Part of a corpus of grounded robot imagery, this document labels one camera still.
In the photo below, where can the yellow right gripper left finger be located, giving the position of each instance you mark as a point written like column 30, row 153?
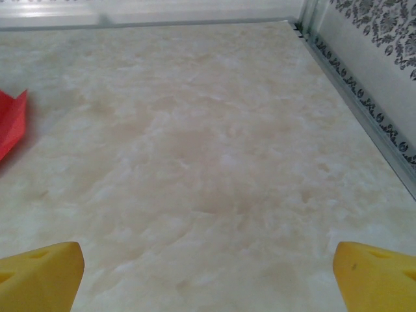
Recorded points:
column 39, row 279

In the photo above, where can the aluminium back table rail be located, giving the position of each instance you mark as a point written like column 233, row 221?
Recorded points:
column 195, row 23

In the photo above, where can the red paper sheet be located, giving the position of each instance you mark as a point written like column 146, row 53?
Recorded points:
column 11, row 123

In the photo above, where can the aluminium right frame post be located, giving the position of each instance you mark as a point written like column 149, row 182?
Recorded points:
column 310, row 16

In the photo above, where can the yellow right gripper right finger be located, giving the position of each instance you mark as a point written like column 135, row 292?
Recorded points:
column 380, row 282

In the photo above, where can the aluminium right side rail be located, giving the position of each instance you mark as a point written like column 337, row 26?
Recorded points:
column 357, row 102

